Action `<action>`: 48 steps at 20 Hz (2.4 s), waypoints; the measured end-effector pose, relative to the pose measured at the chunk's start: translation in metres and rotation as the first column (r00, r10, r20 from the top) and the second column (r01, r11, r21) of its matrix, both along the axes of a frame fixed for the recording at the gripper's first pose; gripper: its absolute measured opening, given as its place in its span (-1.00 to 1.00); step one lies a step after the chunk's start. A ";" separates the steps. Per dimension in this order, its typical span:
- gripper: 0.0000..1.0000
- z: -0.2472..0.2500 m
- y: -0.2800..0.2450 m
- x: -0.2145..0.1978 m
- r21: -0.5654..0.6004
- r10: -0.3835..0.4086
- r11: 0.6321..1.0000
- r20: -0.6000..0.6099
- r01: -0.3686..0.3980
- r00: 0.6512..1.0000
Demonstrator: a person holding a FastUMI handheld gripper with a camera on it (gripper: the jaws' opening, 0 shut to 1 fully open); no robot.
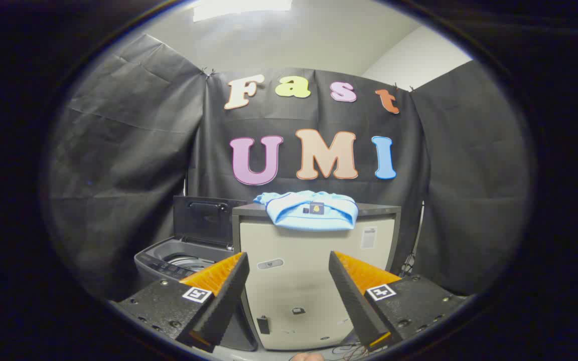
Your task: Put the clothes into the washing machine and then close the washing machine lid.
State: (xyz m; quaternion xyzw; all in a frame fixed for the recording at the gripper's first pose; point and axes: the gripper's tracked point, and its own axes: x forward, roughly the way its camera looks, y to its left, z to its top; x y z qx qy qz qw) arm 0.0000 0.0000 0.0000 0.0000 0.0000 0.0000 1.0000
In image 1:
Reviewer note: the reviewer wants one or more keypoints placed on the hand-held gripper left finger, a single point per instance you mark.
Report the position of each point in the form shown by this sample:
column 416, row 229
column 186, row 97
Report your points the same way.
column 229, row 293

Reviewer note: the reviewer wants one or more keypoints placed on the black backdrop cloth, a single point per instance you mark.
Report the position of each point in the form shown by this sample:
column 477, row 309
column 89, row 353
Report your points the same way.
column 133, row 165

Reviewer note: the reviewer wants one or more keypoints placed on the beige cabinet grey top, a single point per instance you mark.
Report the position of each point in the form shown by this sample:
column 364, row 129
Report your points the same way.
column 299, row 271

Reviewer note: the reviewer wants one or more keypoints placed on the light blue shirt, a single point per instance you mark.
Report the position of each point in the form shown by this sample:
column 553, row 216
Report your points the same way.
column 294, row 213

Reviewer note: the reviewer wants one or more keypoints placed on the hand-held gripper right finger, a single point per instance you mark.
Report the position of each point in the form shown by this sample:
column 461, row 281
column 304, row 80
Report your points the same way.
column 354, row 296

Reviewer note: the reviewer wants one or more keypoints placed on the grey washing machine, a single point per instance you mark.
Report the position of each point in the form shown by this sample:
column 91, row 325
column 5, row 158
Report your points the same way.
column 168, row 258

